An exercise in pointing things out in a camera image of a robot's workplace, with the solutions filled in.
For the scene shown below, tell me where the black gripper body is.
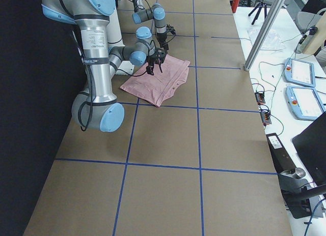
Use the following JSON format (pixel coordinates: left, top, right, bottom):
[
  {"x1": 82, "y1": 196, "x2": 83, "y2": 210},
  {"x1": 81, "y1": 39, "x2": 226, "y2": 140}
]
[
  {"x1": 146, "y1": 47, "x2": 167, "y2": 68},
  {"x1": 155, "y1": 24, "x2": 176, "y2": 48}
]

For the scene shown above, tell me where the pink Snoopy t-shirt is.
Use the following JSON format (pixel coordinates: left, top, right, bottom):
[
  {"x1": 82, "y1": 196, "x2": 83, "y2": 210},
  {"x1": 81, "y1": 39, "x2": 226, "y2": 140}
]
[{"x1": 120, "y1": 55, "x2": 191, "y2": 107}]

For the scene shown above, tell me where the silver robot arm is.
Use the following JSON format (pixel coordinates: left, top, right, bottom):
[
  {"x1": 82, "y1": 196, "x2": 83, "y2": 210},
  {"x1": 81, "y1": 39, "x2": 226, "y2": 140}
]
[
  {"x1": 42, "y1": 0, "x2": 174, "y2": 132},
  {"x1": 131, "y1": 0, "x2": 176, "y2": 51}
]

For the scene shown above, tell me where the red cylinder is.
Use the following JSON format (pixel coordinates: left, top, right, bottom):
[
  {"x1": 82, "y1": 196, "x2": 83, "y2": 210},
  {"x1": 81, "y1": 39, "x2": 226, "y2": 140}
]
[{"x1": 231, "y1": 0, "x2": 240, "y2": 13}]

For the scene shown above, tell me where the black tripod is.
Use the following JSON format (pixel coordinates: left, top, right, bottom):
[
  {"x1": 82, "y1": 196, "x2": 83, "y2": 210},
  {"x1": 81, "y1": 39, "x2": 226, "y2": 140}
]
[{"x1": 248, "y1": 0, "x2": 267, "y2": 25}]

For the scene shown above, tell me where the orange circuit board upper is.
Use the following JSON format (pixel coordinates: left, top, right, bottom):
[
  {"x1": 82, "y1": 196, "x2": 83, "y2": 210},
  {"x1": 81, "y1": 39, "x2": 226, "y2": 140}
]
[{"x1": 255, "y1": 92, "x2": 265, "y2": 105}]

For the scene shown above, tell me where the orange circuit board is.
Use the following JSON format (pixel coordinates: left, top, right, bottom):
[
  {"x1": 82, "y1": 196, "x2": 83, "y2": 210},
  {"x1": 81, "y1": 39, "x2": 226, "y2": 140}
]
[
  {"x1": 259, "y1": 109, "x2": 271, "y2": 127},
  {"x1": 255, "y1": 92, "x2": 265, "y2": 105}
]

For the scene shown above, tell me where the clear plastic bag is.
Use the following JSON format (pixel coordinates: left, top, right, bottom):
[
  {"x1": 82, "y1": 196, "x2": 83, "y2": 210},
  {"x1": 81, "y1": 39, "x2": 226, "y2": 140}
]
[{"x1": 247, "y1": 28, "x2": 285, "y2": 51}]

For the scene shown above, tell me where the brown paper table cover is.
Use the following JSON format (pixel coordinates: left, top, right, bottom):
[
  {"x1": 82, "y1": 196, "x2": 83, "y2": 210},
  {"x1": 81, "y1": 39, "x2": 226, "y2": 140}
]
[{"x1": 24, "y1": 0, "x2": 292, "y2": 235}]

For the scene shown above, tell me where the orange circuit board lower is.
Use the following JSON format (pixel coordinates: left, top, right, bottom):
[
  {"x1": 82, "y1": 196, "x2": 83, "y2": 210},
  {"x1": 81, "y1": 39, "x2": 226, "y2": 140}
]
[{"x1": 259, "y1": 109, "x2": 271, "y2": 127}]

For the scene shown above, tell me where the upper teach pendant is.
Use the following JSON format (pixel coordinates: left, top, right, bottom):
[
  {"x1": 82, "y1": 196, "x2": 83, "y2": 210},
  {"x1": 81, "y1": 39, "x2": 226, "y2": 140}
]
[{"x1": 283, "y1": 58, "x2": 316, "y2": 87}]

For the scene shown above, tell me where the teach pendant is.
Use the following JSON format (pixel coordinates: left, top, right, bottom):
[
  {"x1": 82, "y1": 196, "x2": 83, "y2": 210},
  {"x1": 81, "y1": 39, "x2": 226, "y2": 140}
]
[
  {"x1": 283, "y1": 58, "x2": 316, "y2": 87},
  {"x1": 285, "y1": 86, "x2": 325, "y2": 121}
]

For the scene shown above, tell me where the lower teach pendant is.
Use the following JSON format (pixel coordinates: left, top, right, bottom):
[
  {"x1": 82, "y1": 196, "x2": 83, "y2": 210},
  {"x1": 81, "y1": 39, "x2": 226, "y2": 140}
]
[{"x1": 285, "y1": 86, "x2": 325, "y2": 121}]

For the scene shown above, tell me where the black box device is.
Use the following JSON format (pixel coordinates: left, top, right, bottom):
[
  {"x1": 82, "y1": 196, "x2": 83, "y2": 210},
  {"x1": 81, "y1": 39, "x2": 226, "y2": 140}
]
[{"x1": 266, "y1": 133, "x2": 296, "y2": 173}]

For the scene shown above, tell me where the black monitor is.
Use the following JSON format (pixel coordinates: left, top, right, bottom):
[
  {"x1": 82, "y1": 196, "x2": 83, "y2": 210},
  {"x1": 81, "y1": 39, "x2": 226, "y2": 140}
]
[{"x1": 292, "y1": 113, "x2": 325, "y2": 185}]

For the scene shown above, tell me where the metal knob stand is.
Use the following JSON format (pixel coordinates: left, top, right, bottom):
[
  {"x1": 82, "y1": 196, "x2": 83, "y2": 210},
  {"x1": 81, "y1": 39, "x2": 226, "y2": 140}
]
[{"x1": 278, "y1": 167, "x2": 308, "y2": 192}]

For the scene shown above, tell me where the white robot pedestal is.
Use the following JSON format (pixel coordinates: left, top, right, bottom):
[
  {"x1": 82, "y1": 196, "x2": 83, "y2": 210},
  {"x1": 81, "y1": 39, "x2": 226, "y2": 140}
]
[{"x1": 106, "y1": 9, "x2": 134, "y2": 75}]

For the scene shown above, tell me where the aluminium frame post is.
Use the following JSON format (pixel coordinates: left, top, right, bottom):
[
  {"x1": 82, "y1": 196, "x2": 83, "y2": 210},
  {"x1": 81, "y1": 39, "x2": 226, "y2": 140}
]
[{"x1": 244, "y1": 0, "x2": 285, "y2": 71}]

